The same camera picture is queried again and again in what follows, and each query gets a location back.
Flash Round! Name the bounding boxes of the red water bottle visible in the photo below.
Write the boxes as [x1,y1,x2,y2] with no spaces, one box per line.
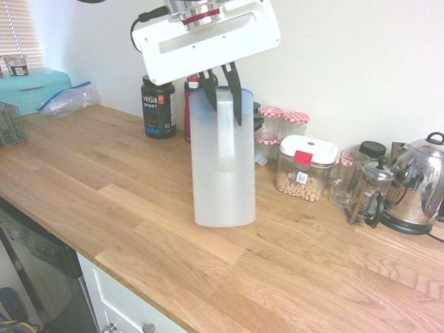
[183,74,202,144]

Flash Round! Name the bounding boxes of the chrome electric kettle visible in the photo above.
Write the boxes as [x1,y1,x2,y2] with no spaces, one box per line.
[379,131,444,236]

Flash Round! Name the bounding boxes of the glass french press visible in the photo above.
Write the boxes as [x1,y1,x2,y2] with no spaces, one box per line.
[348,155,397,229]

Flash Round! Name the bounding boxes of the clear glass mug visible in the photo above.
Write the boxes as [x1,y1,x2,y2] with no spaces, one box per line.
[328,149,364,209]

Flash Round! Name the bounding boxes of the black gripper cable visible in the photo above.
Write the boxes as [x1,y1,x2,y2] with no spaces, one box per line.
[130,6,168,53]

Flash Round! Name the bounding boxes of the glass jar red checkered lid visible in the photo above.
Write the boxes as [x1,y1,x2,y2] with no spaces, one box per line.
[336,151,357,178]
[257,105,284,139]
[280,110,310,139]

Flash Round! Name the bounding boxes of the small jar red checkered lid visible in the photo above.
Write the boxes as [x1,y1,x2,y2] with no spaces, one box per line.
[255,134,281,161]

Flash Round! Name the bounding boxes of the window blinds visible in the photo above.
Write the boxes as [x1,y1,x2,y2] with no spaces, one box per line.
[0,0,46,70]

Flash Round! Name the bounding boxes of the teal bread box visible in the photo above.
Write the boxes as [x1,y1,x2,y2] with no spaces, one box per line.
[0,67,73,117]

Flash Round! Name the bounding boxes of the glass jar with black lid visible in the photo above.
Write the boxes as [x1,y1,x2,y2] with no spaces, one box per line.
[358,140,388,164]

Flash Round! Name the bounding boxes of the black dishwasher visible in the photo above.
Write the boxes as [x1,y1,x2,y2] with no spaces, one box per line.
[0,197,99,333]

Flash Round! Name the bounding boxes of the white cabinet drawer front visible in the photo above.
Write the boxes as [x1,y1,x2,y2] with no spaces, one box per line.
[76,252,190,333]

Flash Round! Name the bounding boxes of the grey plastic basket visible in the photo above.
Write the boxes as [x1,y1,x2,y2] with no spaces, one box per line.
[0,101,28,147]

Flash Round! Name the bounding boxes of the silver drawer handle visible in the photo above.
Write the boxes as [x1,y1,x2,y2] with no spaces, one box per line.
[103,321,157,333]

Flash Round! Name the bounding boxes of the cereal container with white lid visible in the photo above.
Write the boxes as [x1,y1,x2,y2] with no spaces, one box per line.
[275,135,339,203]

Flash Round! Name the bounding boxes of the clear zip bag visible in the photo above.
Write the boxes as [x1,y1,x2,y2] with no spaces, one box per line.
[36,81,102,119]

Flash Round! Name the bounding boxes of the black Vega protein tub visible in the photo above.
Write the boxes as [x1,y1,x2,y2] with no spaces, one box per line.
[140,74,178,139]

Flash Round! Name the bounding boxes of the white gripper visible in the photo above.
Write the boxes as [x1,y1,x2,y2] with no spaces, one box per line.
[131,0,282,126]

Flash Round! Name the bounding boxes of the translucent pitcher with blue lid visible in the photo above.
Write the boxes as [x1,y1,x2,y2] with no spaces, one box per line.
[189,86,257,228]

